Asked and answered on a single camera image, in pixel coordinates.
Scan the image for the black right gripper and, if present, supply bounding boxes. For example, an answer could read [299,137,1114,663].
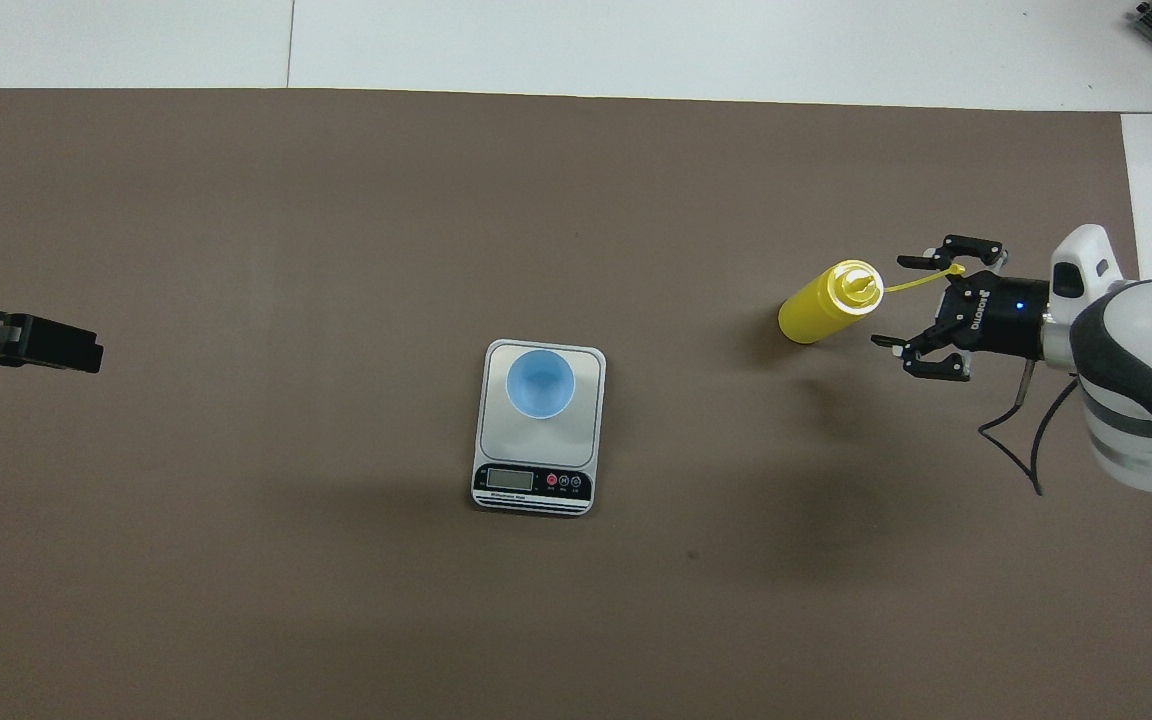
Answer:
[871,236,1049,379]

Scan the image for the yellow squeeze bottle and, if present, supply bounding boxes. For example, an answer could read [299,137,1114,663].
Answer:
[778,259,967,346]

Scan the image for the silver digital kitchen scale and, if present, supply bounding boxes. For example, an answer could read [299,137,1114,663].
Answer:
[471,339,607,518]

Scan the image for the brown table mat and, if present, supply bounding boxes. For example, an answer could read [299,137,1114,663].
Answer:
[0,88,1152,720]

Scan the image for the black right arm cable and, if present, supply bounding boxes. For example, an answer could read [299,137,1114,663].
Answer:
[978,360,1082,496]

